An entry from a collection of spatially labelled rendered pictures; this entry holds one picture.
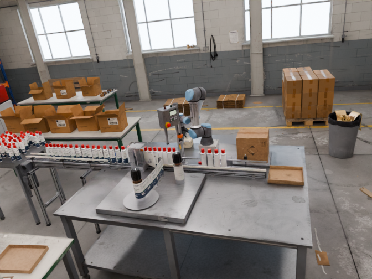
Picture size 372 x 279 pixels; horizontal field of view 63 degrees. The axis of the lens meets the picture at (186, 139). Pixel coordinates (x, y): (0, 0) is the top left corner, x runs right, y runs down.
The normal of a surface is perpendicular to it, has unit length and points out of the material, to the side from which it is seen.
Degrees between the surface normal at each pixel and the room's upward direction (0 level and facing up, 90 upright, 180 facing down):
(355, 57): 90
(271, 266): 0
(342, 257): 0
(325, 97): 89
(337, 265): 0
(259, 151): 90
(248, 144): 90
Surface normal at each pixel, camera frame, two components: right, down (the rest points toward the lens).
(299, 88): -0.19, 0.42
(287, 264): -0.12, -0.91
